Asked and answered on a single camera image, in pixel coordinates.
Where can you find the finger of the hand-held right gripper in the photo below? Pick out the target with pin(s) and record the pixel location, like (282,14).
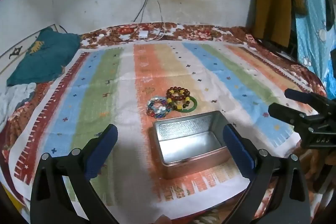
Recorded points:
(284,111)
(302,96)

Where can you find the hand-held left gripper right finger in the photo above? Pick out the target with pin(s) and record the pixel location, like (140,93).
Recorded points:
(238,153)

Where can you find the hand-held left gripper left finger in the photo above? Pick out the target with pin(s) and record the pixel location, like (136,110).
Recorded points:
(103,151)

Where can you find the silver metal tin box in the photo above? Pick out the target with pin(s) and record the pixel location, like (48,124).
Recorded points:
(183,144)

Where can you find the green jade bangle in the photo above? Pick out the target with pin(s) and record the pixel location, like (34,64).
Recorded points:
(195,103)

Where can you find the person's left hand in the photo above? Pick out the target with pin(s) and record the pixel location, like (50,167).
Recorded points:
(162,220)

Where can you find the striped colourful mat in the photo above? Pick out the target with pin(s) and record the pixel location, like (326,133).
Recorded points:
(92,82)

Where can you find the blue printed hanging cloth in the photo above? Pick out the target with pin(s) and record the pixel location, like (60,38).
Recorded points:
(311,24)

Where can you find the mustard yellow hanging cloth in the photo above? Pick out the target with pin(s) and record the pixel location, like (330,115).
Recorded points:
(274,3)

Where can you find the pale crumpled cloth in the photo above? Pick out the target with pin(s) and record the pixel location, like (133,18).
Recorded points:
(14,100)

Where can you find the teal cloth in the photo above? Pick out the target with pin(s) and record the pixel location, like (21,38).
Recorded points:
(44,56)

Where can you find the white charger block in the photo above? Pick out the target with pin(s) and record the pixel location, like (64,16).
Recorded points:
(143,34)

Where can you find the white patterned pillow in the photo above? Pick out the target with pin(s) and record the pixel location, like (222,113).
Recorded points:
(18,52)

